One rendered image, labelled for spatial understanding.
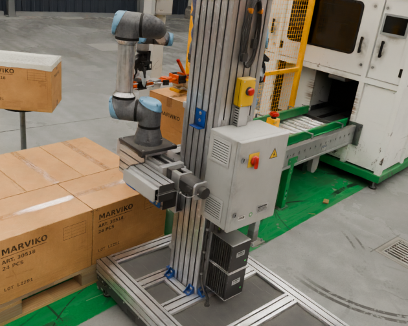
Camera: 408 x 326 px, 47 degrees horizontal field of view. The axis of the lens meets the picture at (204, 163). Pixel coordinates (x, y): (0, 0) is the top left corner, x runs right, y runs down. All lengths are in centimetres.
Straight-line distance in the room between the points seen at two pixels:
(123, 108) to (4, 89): 195
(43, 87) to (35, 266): 179
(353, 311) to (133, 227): 152
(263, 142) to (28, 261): 142
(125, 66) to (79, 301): 144
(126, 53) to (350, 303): 213
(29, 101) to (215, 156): 231
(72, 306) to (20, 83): 197
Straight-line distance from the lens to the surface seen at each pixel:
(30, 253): 274
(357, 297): 343
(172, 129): 319
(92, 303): 300
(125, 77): 239
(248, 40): 224
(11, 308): 289
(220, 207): 226
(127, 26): 233
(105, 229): 297
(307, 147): 421
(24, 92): 418
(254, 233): 364
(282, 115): 479
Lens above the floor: 196
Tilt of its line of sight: 23 degrees down
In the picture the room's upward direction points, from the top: 7 degrees clockwise
